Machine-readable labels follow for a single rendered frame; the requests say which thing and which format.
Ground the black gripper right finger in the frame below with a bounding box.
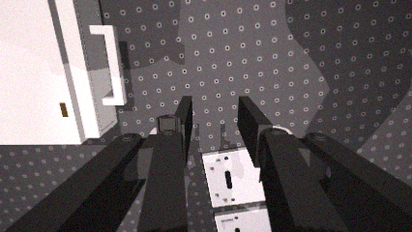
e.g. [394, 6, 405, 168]
[237, 96, 412, 232]

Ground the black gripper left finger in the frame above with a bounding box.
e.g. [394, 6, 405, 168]
[4, 96, 192, 232]

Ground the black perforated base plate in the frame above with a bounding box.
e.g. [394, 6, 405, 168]
[0, 0, 412, 232]

